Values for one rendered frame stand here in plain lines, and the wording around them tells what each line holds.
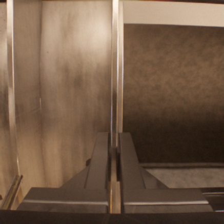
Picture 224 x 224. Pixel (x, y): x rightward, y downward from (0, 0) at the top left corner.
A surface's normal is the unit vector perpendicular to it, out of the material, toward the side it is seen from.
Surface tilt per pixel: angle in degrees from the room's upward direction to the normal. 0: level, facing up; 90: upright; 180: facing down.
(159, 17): 0
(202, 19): 0
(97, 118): 8
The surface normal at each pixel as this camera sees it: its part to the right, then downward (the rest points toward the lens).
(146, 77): 0.00, 0.44
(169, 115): 0.00, -0.10
